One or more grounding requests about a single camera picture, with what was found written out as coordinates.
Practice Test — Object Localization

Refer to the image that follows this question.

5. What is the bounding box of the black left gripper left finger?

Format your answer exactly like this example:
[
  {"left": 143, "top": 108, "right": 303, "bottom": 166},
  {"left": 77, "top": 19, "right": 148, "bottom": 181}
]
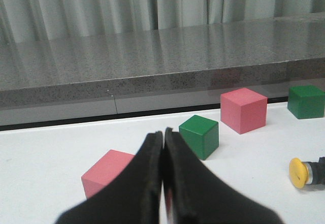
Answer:
[{"left": 56, "top": 131, "right": 163, "bottom": 223}]

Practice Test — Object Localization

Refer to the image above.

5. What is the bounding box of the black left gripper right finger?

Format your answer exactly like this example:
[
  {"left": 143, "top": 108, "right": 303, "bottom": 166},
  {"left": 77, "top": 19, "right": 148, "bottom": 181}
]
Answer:
[{"left": 162, "top": 128, "right": 281, "bottom": 223}]

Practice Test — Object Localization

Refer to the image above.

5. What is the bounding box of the yellow push button switch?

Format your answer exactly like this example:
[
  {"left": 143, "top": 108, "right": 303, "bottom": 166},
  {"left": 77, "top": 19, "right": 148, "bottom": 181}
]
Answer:
[{"left": 289, "top": 156, "right": 324, "bottom": 188}]

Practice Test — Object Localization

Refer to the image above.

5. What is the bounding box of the pink cube near left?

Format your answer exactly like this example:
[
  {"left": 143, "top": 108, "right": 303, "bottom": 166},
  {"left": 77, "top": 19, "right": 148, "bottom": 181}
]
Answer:
[{"left": 81, "top": 149, "right": 134, "bottom": 199}]

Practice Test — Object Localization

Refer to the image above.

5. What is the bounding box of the pink cube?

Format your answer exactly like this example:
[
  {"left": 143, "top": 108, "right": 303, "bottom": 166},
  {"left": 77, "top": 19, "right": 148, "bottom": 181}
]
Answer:
[
  {"left": 220, "top": 88, "right": 268, "bottom": 134},
  {"left": 81, "top": 149, "right": 134, "bottom": 199}
]

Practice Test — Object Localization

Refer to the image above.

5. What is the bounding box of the green cube left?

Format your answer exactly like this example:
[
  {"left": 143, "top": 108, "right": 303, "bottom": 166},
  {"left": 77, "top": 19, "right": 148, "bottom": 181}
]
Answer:
[{"left": 179, "top": 115, "right": 219, "bottom": 160}]

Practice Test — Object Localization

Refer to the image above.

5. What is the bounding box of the green cube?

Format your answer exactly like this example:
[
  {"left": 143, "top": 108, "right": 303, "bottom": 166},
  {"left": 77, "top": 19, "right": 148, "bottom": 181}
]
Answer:
[
  {"left": 179, "top": 115, "right": 219, "bottom": 160},
  {"left": 287, "top": 85, "right": 324, "bottom": 119}
]

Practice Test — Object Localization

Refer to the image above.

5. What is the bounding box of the pink cube middle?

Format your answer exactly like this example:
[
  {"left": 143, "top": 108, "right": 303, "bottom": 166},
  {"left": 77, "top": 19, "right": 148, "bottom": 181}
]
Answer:
[{"left": 220, "top": 88, "right": 268, "bottom": 134}]

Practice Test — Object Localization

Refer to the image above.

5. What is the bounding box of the grey stone ledge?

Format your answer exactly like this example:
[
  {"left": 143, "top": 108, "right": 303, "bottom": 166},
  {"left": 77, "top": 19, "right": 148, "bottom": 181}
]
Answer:
[{"left": 1, "top": 12, "right": 324, "bottom": 126}]

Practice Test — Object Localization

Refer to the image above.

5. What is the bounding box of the green cube right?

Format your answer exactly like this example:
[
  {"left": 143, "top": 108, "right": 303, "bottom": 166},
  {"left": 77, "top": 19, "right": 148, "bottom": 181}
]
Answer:
[{"left": 287, "top": 85, "right": 324, "bottom": 119}]

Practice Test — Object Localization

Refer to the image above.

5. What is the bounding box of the grey curtain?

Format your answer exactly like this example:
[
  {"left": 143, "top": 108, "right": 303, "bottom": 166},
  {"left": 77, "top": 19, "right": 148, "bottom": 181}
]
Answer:
[{"left": 1, "top": 0, "right": 324, "bottom": 44}]

